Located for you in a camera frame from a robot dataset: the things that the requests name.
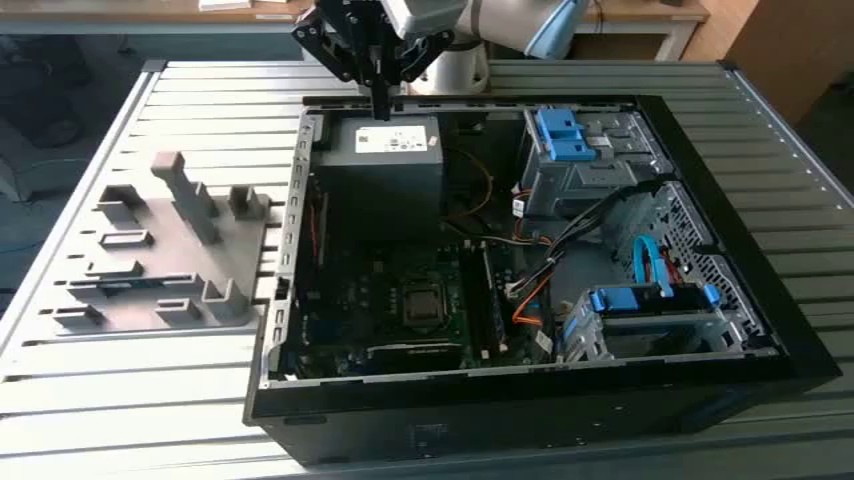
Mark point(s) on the wooden desk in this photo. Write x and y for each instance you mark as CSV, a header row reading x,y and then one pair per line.
x,y
640,12

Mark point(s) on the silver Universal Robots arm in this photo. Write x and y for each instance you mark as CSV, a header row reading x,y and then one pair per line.
x,y
456,70

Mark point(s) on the blue disk carrier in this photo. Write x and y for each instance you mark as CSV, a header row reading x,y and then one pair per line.
x,y
556,135

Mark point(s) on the silver CPU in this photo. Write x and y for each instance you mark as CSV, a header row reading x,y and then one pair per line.
x,y
423,305

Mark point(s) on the wooden cabinet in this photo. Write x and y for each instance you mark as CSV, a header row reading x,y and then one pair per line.
x,y
801,50

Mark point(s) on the grey parts rack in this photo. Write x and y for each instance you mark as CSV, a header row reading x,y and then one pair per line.
x,y
167,240

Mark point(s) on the black RAM slot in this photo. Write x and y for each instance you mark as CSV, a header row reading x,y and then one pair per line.
x,y
470,300
478,300

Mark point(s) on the green motherboard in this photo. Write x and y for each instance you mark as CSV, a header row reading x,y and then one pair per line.
x,y
360,300

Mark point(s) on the black PC case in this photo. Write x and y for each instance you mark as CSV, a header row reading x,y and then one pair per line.
x,y
467,425

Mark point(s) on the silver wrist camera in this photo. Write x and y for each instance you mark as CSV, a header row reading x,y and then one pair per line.
x,y
420,15

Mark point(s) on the grey power supply unit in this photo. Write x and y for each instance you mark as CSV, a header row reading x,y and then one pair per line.
x,y
390,140

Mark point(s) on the black office chair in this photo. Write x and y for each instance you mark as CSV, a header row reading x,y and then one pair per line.
x,y
40,90

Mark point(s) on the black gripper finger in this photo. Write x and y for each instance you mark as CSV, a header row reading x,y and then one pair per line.
x,y
314,32
420,60

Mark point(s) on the black graphics card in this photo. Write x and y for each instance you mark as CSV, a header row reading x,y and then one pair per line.
x,y
414,355

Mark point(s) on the white box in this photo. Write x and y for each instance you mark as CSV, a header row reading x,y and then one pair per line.
x,y
223,5

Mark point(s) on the hard disk in blue carrier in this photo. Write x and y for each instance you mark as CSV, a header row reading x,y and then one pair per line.
x,y
614,300

